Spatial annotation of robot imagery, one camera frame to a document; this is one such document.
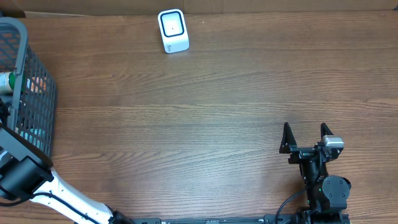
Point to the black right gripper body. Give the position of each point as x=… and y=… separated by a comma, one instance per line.
x=300, y=153

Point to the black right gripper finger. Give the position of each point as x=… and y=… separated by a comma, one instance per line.
x=288, y=144
x=324, y=130

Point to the teal snack packet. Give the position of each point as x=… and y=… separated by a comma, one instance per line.
x=35, y=136

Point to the orange snack packet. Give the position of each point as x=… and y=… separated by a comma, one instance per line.
x=36, y=84

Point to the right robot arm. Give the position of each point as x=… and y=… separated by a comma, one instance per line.
x=326, y=193

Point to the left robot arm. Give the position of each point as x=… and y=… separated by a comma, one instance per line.
x=27, y=174

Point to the white barcode scanner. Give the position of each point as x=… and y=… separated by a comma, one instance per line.
x=173, y=31

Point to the grey plastic mesh basket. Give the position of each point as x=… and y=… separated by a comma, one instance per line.
x=23, y=109

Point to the green capped bottle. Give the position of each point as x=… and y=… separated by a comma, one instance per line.
x=7, y=82

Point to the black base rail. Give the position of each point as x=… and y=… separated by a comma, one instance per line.
x=266, y=219

